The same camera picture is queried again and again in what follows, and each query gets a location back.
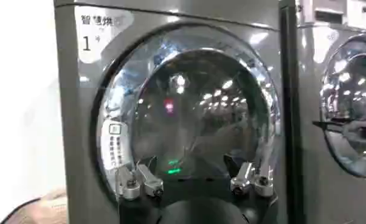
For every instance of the round glass dryer door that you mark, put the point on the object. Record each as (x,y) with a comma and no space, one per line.
(189,103)
(350,100)

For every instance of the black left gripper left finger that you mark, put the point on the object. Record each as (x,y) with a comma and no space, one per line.
(146,179)

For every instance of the grey dryer numbered one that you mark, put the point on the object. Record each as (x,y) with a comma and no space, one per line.
(79,121)

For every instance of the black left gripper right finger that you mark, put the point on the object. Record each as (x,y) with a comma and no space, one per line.
(250,179)

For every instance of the grey dryer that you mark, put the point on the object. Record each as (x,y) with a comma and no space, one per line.
(323,182)

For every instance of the white instruction sticker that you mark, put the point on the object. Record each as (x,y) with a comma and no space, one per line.
(114,146)

